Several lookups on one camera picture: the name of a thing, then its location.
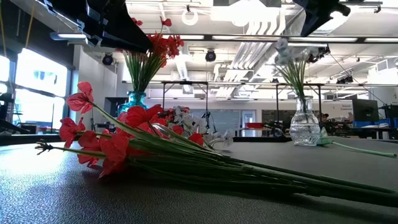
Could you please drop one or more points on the white artificial flower bunch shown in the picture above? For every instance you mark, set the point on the white artificial flower bunch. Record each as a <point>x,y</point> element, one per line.
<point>295,74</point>
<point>189,119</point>

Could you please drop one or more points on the black-legged folding table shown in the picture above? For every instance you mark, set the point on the black-legged folding table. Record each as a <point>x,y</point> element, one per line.
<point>311,84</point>
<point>183,82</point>

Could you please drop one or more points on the black background robot arm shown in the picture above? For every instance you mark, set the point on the black background robot arm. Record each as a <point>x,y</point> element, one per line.
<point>273,128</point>

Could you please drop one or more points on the blue storage bins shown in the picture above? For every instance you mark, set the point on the blue storage bins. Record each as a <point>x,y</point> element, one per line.
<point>373,123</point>

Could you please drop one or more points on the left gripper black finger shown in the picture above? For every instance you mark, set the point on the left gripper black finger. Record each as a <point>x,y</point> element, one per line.
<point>124,46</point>
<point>124,21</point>

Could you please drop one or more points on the blue glass vase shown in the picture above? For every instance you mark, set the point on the blue glass vase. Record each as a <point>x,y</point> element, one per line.
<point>135,99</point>

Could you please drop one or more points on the black background tripod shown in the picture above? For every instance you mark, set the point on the black background tripod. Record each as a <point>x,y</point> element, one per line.
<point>207,119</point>

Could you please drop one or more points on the black overhead frame bar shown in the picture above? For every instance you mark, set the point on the black overhead frame bar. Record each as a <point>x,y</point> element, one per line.
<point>248,38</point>

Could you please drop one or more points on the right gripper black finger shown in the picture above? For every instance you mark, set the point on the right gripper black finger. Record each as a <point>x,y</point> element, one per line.
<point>315,20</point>

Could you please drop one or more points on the black cabinet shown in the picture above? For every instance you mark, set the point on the black cabinet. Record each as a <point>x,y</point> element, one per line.
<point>112,105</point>

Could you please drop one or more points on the clear glass vase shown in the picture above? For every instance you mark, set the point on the clear glass vase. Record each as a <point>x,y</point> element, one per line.
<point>304,127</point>

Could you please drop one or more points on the person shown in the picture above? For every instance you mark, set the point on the person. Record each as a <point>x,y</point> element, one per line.
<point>325,119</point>

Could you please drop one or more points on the white artificial rose stem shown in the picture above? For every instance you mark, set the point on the white artificial rose stem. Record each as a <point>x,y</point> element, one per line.
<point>325,140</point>

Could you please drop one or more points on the red plastic bin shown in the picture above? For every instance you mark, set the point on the red plastic bin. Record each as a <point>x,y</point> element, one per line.
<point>254,125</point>

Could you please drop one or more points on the black ceiling camera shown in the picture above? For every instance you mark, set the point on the black ceiling camera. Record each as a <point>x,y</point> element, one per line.
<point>321,51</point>
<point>210,56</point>
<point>345,80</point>
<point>107,59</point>

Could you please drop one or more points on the black computer monitor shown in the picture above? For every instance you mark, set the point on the black computer monitor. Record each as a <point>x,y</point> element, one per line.
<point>365,110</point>

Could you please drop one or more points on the silver air duct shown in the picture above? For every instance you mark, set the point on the silver air duct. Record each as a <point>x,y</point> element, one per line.
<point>295,26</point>

